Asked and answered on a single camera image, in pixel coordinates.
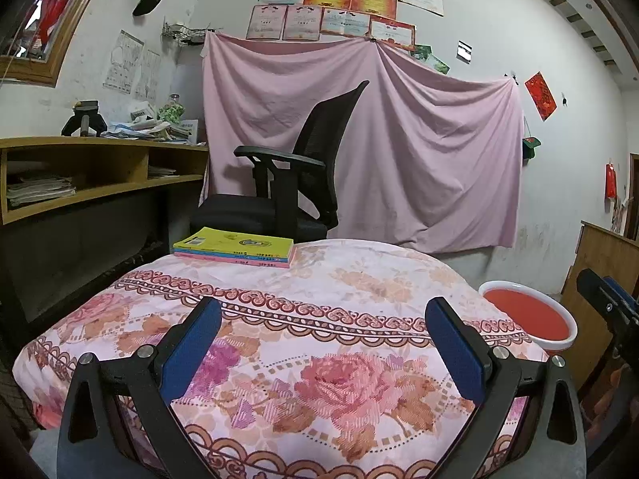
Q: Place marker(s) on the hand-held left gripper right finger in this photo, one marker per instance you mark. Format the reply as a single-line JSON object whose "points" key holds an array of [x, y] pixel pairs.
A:
{"points": [[457, 349]]}

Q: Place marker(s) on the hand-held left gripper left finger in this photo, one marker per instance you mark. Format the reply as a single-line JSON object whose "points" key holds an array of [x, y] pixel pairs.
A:
{"points": [[192, 349]]}

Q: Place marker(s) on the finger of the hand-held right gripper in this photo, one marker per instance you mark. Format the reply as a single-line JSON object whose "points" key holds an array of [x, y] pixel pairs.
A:
{"points": [[616, 292]]}

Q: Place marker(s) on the red plastic bucket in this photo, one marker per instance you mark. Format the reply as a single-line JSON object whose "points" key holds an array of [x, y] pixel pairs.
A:
{"points": [[529, 314]]}

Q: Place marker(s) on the person's right hand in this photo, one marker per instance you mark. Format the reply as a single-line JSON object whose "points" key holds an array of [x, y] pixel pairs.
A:
{"points": [[611, 394]]}

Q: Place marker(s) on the wooden board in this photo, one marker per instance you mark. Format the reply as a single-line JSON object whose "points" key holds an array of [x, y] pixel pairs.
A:
{"points": [[594, 254]]}

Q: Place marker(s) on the red hanging ornament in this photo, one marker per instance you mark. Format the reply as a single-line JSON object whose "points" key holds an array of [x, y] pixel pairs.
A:
{"points": [[611, 180]]}

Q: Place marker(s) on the yellow book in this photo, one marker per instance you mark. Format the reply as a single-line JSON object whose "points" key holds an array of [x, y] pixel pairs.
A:
{"points": [[229, 242]]}

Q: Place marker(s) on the pink book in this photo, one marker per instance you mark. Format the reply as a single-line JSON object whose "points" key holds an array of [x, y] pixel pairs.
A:
{"points": [[264, 261]]}

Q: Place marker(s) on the pink floral blanket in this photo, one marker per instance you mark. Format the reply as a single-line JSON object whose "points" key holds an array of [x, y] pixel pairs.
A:
{"points": [[299, 309]]}

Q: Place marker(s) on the green hanging ornament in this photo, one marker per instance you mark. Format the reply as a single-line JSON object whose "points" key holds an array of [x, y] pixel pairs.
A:
{"points": [[530, 147]]}

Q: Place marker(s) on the thin stack of shelf papers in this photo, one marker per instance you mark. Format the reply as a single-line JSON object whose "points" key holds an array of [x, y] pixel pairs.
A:
{"points": [[163, 172]]}

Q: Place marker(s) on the pink hanging cloth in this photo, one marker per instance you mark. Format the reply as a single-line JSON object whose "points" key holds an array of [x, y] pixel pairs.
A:
{"points": [[424, 159]]}

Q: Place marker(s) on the red paper envelope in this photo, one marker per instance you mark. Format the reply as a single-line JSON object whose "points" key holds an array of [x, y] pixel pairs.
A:
{"points": [[540, 96]]}

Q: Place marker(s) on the wooden desk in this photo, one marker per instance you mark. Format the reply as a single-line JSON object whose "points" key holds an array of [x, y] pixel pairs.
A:
{"points": [[100, 159]]}

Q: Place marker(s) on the thick stack of shelf papers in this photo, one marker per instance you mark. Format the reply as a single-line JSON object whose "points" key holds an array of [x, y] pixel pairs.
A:
{"points": [[40, 192]]}

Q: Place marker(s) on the black office chair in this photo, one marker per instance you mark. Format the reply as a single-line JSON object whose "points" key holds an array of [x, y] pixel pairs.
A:
{"points": [[309, 159]]}

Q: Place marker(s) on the pile of papers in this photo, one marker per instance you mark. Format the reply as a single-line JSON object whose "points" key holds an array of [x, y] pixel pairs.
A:
{"points": [[150, 129]]}

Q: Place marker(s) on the glass jar with green contents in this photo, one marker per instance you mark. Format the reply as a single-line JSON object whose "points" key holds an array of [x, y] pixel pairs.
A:
{"points": [[171, 112]]}

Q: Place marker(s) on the black tripod stand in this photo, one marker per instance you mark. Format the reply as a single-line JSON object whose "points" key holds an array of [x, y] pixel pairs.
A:
{"points": [[84, 119]]}

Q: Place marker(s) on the black and white card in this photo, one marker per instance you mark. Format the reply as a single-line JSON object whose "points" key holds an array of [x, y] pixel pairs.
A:
{"points": [[465, 52]]}

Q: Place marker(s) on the green photo card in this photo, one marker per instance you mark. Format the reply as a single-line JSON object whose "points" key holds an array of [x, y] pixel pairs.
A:
{"points": [[438, 64], [421, 52]]}

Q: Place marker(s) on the wooden framed window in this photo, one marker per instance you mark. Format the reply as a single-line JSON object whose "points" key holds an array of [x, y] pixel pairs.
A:
{"points": [[65, 55]]}

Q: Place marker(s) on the black cap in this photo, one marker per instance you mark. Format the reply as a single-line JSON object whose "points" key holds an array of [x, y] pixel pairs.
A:
{"points": [[148, 2]]}

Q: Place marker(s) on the small printed wall sheet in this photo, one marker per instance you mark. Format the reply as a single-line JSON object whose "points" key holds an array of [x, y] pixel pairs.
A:
{"points": [[148, 75]]}

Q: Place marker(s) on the large printed wall sheet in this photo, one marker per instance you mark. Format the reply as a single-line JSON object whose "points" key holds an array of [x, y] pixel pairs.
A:
{"points": [[122, 62]]}

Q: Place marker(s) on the group of wall certificates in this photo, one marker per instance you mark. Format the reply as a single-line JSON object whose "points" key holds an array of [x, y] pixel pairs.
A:
{"points": [[339, 5]]}

